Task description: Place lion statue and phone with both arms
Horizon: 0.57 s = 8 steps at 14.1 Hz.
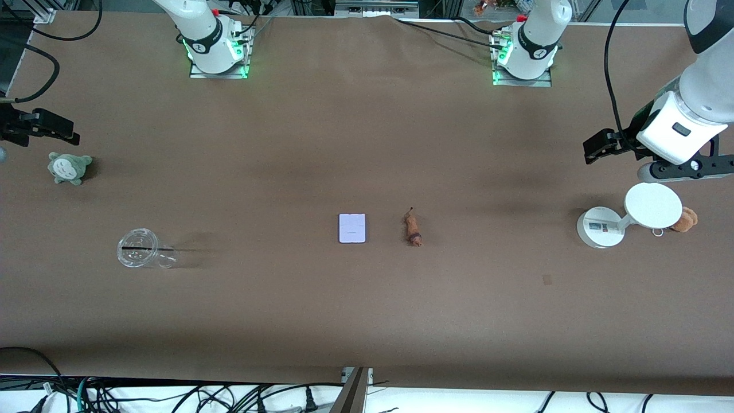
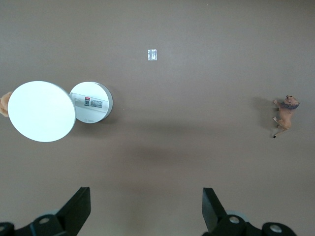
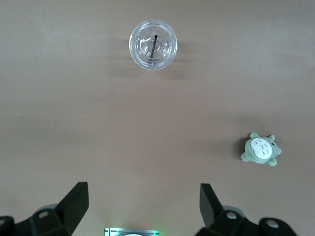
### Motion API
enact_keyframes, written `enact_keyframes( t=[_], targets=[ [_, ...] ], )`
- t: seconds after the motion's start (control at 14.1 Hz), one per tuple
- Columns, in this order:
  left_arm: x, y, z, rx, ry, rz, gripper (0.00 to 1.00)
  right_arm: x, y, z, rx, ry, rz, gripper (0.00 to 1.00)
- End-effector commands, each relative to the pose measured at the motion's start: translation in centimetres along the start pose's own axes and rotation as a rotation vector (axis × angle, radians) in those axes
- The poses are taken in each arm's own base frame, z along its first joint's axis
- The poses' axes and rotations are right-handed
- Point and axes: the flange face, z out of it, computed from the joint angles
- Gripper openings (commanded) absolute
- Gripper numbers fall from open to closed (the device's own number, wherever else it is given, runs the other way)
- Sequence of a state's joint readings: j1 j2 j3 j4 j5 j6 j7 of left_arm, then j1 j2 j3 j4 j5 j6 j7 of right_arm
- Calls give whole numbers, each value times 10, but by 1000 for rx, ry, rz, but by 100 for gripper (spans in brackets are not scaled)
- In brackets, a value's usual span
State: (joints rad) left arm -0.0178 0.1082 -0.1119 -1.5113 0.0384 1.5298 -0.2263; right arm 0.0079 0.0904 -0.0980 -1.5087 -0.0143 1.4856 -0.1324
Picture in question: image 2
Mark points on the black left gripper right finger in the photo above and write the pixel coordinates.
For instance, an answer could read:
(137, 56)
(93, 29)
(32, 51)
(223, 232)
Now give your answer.
(214, 216)

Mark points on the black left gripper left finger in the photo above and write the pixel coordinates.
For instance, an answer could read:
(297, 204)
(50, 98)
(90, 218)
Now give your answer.
(73, 216)

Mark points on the brown lion statue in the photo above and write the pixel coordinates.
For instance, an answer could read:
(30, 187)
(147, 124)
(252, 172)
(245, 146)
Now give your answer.
(286, 118)

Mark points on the white round desk lamp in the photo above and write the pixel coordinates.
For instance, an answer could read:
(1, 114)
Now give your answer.
(41, 110)

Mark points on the brown plush toy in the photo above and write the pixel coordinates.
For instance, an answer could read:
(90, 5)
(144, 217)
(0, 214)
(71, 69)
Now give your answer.
(3, 104)

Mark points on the small tape patch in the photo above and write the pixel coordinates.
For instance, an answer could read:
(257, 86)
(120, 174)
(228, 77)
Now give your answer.
(152, 54)

